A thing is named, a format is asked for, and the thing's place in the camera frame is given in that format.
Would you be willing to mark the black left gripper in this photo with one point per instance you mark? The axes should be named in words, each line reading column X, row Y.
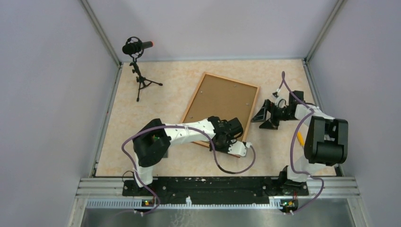
column 225, row 149

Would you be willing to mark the black microphone tripod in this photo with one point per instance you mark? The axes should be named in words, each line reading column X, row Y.
column 142, row 81

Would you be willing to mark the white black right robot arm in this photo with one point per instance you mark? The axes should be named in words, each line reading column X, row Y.
column 326, row 142

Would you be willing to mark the aluminium front rail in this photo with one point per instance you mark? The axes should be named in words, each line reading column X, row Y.
column 107, row 193

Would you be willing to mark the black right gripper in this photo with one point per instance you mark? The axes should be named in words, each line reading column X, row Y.
column 261, row 116

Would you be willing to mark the yellow handled screwdriver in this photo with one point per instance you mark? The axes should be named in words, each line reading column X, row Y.
column 300, row 139

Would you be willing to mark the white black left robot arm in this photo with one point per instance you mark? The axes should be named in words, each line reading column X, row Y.
column 149, row 151

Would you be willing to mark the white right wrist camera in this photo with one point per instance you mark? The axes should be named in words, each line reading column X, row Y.
column 279, row 101

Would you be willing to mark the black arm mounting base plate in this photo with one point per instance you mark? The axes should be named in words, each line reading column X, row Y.
column 215, row 190

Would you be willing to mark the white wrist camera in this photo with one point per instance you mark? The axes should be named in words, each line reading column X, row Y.
column 279, row 101
column 239, row 149

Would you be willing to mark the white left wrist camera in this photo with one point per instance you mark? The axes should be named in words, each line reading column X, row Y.
column 239, row 149

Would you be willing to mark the red wooden photo frame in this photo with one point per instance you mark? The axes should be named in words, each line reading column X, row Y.
column 222, row 97

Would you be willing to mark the grey lego baseplate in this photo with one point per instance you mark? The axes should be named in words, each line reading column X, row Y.
column 166, row 154

